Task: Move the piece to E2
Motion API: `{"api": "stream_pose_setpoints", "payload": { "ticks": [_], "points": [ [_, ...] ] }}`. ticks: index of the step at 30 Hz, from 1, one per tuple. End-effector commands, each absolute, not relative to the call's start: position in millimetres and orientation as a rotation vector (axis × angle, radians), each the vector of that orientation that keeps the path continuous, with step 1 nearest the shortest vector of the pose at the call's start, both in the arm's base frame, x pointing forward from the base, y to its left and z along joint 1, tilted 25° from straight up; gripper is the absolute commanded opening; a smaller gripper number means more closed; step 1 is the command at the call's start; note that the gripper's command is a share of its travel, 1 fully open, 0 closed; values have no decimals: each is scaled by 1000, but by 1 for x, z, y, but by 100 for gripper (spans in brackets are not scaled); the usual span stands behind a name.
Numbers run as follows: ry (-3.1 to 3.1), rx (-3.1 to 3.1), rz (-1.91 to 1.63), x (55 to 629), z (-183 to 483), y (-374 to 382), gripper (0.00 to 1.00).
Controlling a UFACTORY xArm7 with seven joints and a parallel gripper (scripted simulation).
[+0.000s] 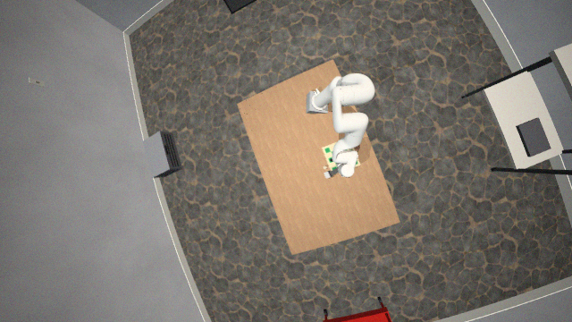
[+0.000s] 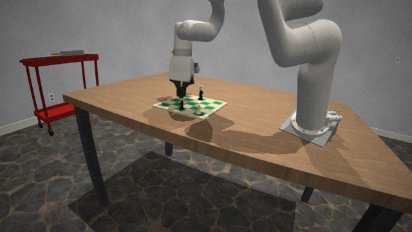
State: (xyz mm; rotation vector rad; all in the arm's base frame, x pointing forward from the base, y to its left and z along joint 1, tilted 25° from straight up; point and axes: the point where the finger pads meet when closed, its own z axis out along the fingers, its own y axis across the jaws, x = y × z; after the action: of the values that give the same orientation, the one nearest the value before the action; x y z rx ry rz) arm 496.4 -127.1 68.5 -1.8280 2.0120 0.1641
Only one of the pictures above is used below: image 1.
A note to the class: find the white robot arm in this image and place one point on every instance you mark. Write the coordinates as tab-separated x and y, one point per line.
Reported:
354	123

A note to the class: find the green and cream chessboard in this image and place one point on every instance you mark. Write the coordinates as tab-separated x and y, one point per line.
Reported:
328	155

